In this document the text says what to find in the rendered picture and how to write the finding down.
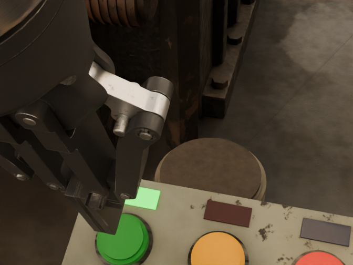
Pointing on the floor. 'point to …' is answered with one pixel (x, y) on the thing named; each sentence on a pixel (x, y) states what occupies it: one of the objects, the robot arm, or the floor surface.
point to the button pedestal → (191, 198)
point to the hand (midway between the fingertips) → (99, 194)
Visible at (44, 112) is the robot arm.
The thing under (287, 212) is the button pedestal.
